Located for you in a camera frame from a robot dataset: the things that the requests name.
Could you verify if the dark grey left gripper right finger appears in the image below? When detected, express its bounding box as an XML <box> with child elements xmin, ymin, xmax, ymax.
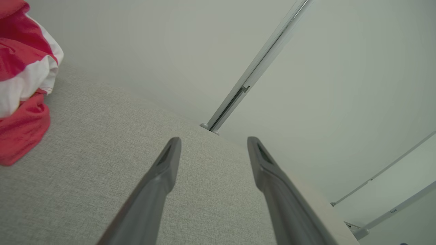
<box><xmin>247</xmin><ymin>136</ymin><xmax>339</xmax><ymax>245</ymax></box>

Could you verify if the thin grey metal pole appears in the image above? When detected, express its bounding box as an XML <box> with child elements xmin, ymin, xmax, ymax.
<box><xmin>330</xmin><ymin>130</ymin><xmax>436</xmax><ymax>207</ymax></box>

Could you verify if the grey partition post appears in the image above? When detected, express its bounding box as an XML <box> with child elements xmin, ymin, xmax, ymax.
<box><xmin>200</xmin><ymin>0</ymin><xmax>314</xmax><ymax>135</ymax></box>

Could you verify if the thick grey metal pole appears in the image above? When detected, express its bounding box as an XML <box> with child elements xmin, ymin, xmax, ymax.
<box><xmin>344</xmin><ymin>180</ymin><xmax>436</xmax><ymax>241</ymax></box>

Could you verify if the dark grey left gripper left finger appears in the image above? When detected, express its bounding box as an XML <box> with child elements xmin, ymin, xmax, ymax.
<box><xmin>96</xmin><ymin>137</ymin><xmax>182</xmax><ymax>245</ymax></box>

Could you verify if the red white basketball jersey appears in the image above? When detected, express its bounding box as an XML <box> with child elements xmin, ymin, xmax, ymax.
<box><xmin>0</xmin><ymin>0</ymin><xmax>64</xmax><ymax>166</ymax></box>

